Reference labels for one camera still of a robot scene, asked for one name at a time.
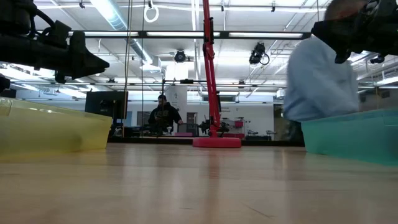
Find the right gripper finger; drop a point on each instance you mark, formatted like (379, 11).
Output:
(339, 34)

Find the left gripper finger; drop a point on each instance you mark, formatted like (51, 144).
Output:
(87, 63)

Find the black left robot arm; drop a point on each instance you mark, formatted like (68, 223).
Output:
(12, 15)

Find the black monitor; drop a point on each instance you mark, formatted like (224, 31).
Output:
(105, 104)

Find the person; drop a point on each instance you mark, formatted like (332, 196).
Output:
(164, 116)
(317, 84)

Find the yellow translucent plastic bin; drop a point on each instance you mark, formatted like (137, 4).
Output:
(46, 127)

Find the teal translucent plastic bin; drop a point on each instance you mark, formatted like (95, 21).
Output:
(357, 137)

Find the red desk lamp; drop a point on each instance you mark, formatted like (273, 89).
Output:
(213, 93)

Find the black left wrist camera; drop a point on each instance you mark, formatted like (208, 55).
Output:
(57, 32)

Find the black ceiling camera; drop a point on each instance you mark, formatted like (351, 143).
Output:
(180, 56)
(377, 59)
(257, 53)

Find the silver ventilation duct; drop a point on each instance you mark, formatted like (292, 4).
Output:
(115, 18)

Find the black distant rig frame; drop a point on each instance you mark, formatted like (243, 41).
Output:
(186, 81)

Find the black aluminium rig frame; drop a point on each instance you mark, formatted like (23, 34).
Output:
(225, 34)

